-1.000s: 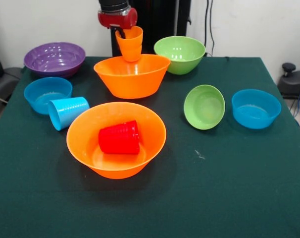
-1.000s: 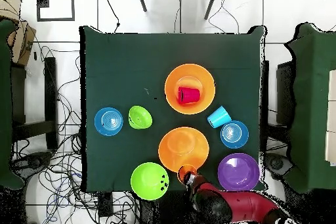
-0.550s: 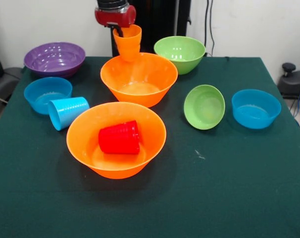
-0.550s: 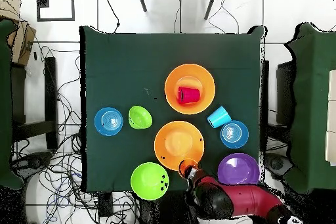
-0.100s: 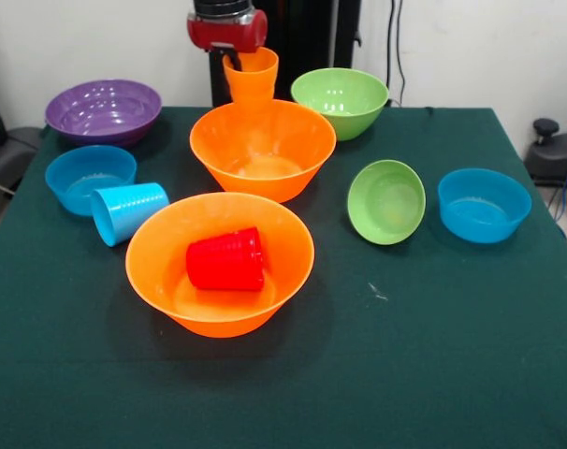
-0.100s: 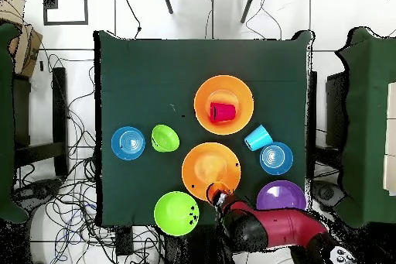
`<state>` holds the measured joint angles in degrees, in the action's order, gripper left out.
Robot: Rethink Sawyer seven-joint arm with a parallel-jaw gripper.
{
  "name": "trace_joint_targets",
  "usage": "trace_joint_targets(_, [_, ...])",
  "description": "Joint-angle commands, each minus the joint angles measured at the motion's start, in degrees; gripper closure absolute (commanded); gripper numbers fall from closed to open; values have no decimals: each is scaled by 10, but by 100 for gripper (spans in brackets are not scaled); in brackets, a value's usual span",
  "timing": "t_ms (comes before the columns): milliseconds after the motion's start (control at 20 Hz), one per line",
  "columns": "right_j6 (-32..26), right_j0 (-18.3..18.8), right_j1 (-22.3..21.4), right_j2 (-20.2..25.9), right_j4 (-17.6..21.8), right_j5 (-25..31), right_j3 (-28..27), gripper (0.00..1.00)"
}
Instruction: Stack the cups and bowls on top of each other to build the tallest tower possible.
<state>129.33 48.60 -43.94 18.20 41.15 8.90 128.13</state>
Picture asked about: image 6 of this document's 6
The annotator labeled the black tripod leg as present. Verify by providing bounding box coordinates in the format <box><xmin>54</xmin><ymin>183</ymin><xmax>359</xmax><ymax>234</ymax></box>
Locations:
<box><xmin>159</xmin><ymin>0</ymin><xmax>175</xmax><ymax>15</ymax></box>
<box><xmin>240</xmin><ymin>0</ymin><xmax>258</xmax><ymax>24</ymax></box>

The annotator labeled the cardboard box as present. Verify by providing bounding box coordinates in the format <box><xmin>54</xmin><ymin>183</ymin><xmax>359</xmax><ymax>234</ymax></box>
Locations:
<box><xmin>0</xmin><ymin>0</ymin><xmax>43</xmax><ymax>79</ymax></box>

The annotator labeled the black metal stand frame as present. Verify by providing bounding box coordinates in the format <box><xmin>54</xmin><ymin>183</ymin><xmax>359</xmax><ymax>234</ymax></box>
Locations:
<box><xmin>12</xmin><ymin>67</ymin><xmax>70</xmax><ymax>178</ymax></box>

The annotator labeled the dark green table cloth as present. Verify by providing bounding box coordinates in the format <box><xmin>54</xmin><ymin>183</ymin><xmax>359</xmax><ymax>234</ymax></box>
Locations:
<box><xmin>94</xmin><ymin>29</ymin><xmax>315</xmax><ymax>228</ymax></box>

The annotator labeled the small green bowl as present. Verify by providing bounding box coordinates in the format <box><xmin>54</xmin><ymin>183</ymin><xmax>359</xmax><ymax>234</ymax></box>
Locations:
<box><xmin>151</xmin><ymin>124</ymin><xmax>181</xmax><ymax>153</ymax></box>

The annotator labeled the orange cup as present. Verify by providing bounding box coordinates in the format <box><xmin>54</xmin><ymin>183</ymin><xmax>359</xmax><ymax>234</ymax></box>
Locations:
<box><xmin>206</xmin><ymin>181</ymin><xmax>232</xmax><ymax>204</ymax></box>

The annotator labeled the blue cup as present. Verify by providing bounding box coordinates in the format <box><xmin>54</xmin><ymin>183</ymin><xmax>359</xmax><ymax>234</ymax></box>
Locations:
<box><xmin>244</xmin><ymin>123</ymin><xmax>274</xmax><ymax>153</ymax></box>

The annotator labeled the large orange bowl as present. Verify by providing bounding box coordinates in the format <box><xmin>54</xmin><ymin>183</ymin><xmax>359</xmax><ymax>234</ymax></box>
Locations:
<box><xmin>181</xmin><ymin>142</ymin><xmax>242</xmax><ymax>202</ymax></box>
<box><xmin>193</xmin><ymin>74</ymin><xmax>255</xmax><ymax>135</ymax></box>

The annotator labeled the purple bowl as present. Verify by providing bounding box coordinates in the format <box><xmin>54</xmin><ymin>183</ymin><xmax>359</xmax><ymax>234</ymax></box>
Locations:
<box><xmin>255</xmin><ymin>180</ymin><xmax>308</xmax><ymax>211</ymax></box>

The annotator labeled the black cable with connector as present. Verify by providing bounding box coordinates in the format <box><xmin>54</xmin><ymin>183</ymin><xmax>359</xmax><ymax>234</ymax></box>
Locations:
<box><xmin>121</xmin><ymin>0</ymin><xmax>142</xmax><ymax>39</ymax></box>

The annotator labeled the black floor frame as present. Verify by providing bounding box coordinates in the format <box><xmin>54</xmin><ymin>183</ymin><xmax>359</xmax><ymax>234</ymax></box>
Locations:
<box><xmin>42</xmin><ymin>0</ymin><xmax>90</xmax><ymax>26</ymax></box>

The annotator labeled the white box stack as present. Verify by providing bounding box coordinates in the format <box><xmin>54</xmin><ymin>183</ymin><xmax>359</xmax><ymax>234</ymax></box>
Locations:
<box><xmin>382</xmin><ymin>81</ymin><xmax>396</xmax><ymax>197</ymax></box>

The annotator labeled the large green bowl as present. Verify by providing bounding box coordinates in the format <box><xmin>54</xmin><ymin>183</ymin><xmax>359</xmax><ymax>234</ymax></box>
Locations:
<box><xmin>153</xmin><ymin>190</ymin><xmax>200</xmax><ymax>237</ymax></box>

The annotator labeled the black power strip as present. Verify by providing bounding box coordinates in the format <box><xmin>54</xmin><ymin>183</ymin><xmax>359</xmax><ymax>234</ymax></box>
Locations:
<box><xmin>114</xmin><ymin>225</ymin><xmax>135</xmax><ymax>256</ymax></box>

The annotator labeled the black pedestal foot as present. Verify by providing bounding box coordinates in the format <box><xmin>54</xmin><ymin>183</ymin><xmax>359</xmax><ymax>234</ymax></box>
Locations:
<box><xmin>13</xmin><ymin>178</ymin><xmax>64</xmax><ymax>212</ymax></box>
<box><xmin>310</xmin><ymin>180</ymin><xmax>346</xmax><ymax>207</ymax></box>

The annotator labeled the dark green covered table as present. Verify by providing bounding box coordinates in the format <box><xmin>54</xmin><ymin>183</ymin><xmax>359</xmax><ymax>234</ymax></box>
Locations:
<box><xmin>0</xmin><ymin>22</ymin><xmax>30</xmax><ymax>225</ymax></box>
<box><xmin>335</xmin><ymin>26</ymin><xmax>396</xmax><ymax>228</ymax></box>

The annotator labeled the red cup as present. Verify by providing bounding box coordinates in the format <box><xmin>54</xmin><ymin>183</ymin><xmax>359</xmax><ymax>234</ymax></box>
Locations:
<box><xmin>209</xmin><ymin>101</ymin><xmax>237</xmax><ymax>124</ymax></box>

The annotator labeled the blue bowl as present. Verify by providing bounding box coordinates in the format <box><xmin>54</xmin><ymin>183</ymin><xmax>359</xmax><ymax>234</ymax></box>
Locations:
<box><xmin>259</xmin><ymin>141</ymin><xmax>294</xmax><ymax>176</ymax></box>
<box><xmin>111</xmin><ymin>125</ymin><xmax>146</xmax><ymax>162</ymax></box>

